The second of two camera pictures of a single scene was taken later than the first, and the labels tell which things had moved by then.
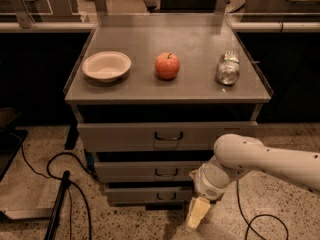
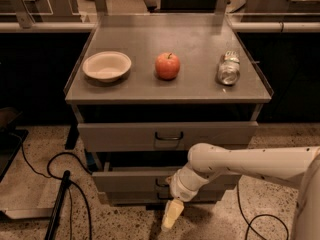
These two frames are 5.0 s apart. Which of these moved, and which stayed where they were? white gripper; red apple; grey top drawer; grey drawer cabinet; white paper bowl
Moved: white gripper
Stayed: grey drawer cabinet; white paper bowl; grey top drawer; red apple
